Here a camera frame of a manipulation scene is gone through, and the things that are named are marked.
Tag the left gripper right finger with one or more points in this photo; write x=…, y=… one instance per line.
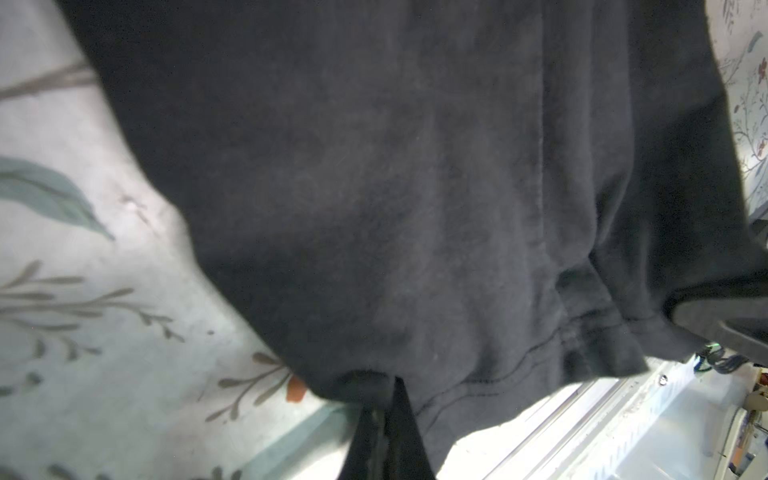
x=406, y=457

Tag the floral patterned table mat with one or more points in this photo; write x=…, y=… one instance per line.
x=119, y=358

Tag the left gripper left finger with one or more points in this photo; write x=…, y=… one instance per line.
x=365, y=456

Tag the black t shirt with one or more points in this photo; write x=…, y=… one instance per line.
x=490, y=200

